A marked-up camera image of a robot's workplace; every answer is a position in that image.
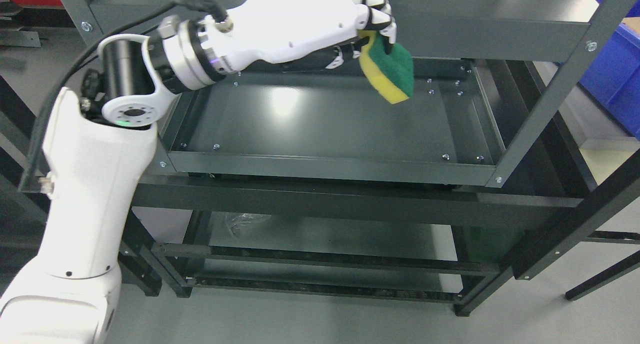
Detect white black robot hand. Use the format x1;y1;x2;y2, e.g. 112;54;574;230
205;0;397;73

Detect green yellow sponge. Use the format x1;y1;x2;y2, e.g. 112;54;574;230
358;31;415;105

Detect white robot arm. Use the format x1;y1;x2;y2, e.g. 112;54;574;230
1;14;250;344

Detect dark metal shelf rack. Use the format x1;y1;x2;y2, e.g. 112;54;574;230
0;0;640;317

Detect blue plastic bin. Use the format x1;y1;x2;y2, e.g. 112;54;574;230
579;2;640;138

